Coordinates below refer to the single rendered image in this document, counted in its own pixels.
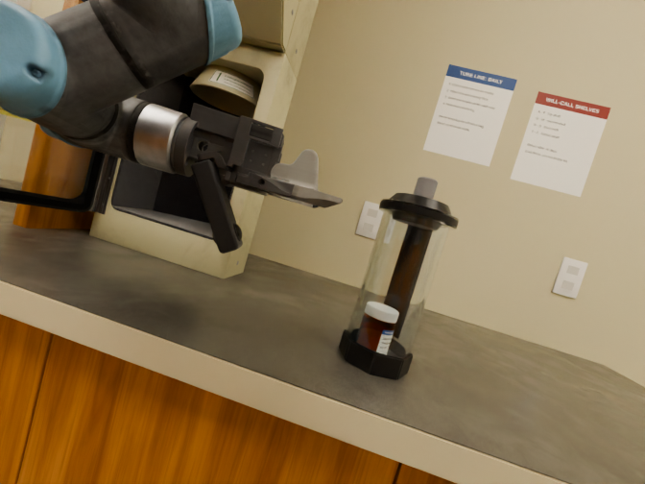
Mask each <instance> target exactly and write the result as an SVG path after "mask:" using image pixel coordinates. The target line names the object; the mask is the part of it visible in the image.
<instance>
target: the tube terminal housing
mask: <svg viewBox="0 0 645 484"><path fill-rule="evenodd" d="M318 3H319V0H299V5H298V9H297V12H296V16H295V20H294V23H293V27H292V31H291V34H290V37H289V40H288V44H287V48H286V51H284V52H281V51H277V50H274V49H270V48H265V47H261V46H257V45H253V44H248V43H245V42H241V43H240V45H239V46H238V47H237V48H236V49H234V50H232V51H230V52H228V54H227V55H225V56H223V57H221V58H219V59H217V60H215V61H213V62H212V63H211V64H210V65H221V66H224V67H227V68H230V69H233V70H235V71H238V72H240V73H242V74H244V75H246V76H248V77H249V78H251V79H252V80H254V81H255V82H256V83H258V84H259V85H260V86H261V91H260V94H259V98H258V102H257V105H256V109H255V113H254V116H253V119H254V120H257V121H260V122H263V123H266V124H269V125H272V126H275V127H278V128H281V129H283V127H284V124H285V120H286V117H287V113H288V109H289V107H290V103H291V100H292V96H293V92H294V89H295V85H296V82H297V78H298V74H299V69H300V65H301V62H302V58H303V55H304V51H305V48H306V44H307V40H308V38H309V34H310V31H311V27H312V23H313V20H314V16H315V13H316V9H317V7H318ZM207 66H208V65H207ZM207 66H203V65H202V66H200V67H198V68H196V69H193V70H191V71H189V72H186V73H184V75H185V76H186V77H192V78H195V79H197V78H198V76H199V75H200V74H201V73H202V72H203V71H204V70H205V69H206V68H207ZM120 161H121V158H118V162H117V167H116V171H115V175H114V179H113V183H112V187H111V190H110V194H109V198H108V202H107V209H106V213H105V214H101V213H98V212H95V213H94V217H93V221H92V225H91V229H90V233H89V235H90V236H93V237H96V238H100V239H103V240H106V241H108V242H111V243H114V244H117V245H120V246H123V247H126V248H129V249H132V250H135V251H138V252H141V253H143V254H149V255H152V256H155V257H158V258H161V259H164V260H167V261H170V262H173V263H176V264H178V265H181V266H184V267H187V268H190V269H194V270H197V271H200V272H203V273H206V274H209V275H211V276H214V277H217V278H222V279H224V278H229V277H232V276H235V275H238V274H241V273H243V272H244V268H245V265H246V261H247V258H248V254H249V250H250V247H251V241H252V238H253V234H254V231H255V227H256V224H257V220H258V217H259V213H260V209H261V207H262V203H263V200H264V195H260V194H257V193H253V192H250V191H248V190H245V189H241V188H237V187H235V186H234V189H233V193H232V197H231V200H230V205H231V208H232V211H233V214H234V217H235V220H236V224H237V225H238V226H239V227H240V228H241V231H242V241H243V245H242V246H241V247H240V248H239V249H237V250H235V251H232V252H229V253H225V254H222V253H220V252H219V250H218V247H217V245H216V243H215V242H214V240H210V239H207V238H203V237H200V236H198V235H195V234H192V233H188V232H185V231H182V230H177V229H173V228H170V227H167V226H164V225H161V224H158V223H155V222H152V221H149V220H146V219H142V218H139V217H136V216H133V215H130V214H128V213H124V212H121V211H118V210H115V209H114V208H113V206H112V205H111V196H112V192H113V188H114V185H115V181H116V177H117V173H118V169H119V165H120Z"/></svg>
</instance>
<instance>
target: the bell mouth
mask: <svg viewBox="0 0 645 484"><path fill-rule="evenodd" d="M190 89H191V91H192V92H193V93H194V94H195V95H197V96H198V97H199V98H201V99H202V100H204V101H205V102H207V103H208V104H210V105H212V106H214V107H216V108H218V109H222V110H224V111H226V112H229V113H232V114H235V115H238V116H241V115H243V116H246V117H248V118H251V119H253V116H254V113H255V109H256V105H257V102H258V98H259V94H260V91H261V86H260V85H259V84H258V83H256V82H255V81H254V80H252V79H251V78H249V77H248V76H246V75H244V74H242V73H240V72H238V71H235V70H233V69H230V68H227V67H224V66H221V65H208V66H207V68H206V69H205V70H204V71H203V72H202V73H201V74H200V75H199V76H198V78H197V79H196V80H195V81H194V82H193V83H192V84H191V85H190Z"/></svg>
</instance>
